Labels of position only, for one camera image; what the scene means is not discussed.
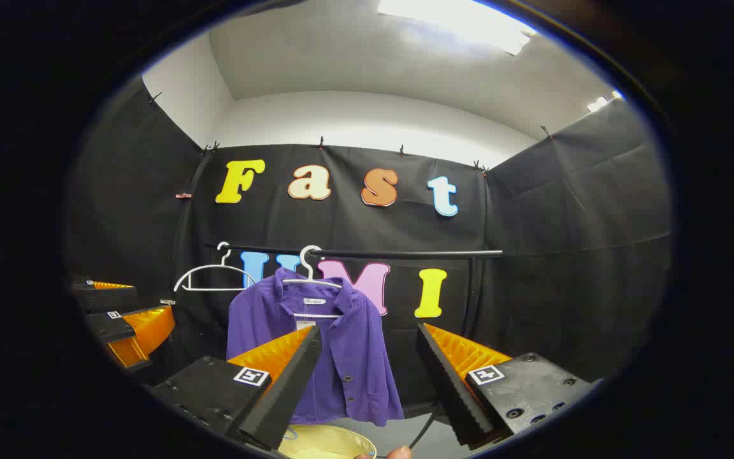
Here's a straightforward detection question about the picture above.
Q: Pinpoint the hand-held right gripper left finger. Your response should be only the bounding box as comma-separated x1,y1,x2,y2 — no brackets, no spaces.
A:
149,325,324,452

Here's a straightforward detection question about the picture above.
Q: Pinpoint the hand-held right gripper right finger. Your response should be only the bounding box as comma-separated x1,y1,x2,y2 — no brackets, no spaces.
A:
415,323,599,448

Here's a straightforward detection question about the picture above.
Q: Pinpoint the beige laundry hamper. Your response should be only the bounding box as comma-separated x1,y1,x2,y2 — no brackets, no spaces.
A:
277,423,378,459

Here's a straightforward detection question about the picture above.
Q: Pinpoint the purple corduroy shirt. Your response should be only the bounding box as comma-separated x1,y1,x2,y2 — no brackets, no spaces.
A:
226,266,405,426

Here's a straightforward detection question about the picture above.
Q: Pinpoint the white plastic clothes hanger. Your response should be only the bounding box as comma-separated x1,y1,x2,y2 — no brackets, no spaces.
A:
282,245,345,319
173,241,258,293

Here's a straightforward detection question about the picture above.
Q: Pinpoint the black clothes rack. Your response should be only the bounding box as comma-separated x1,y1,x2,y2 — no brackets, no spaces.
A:
205,242,505,342

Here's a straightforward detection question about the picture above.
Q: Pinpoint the black backdrop cloth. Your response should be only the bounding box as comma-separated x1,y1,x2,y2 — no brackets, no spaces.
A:
64,75,672,409

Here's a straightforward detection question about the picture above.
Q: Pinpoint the row of black clips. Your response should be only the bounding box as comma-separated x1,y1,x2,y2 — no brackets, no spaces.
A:
148,91,554,174

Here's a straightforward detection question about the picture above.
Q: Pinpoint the small ceiling light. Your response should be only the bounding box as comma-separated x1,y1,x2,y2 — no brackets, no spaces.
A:
586,91,624,113

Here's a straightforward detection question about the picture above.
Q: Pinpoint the large ceiling light panel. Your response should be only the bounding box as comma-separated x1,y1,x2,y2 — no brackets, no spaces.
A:
377,0,538,57

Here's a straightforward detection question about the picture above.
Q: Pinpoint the black floor cable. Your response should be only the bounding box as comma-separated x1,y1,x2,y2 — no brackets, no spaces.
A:
407,402,442,451

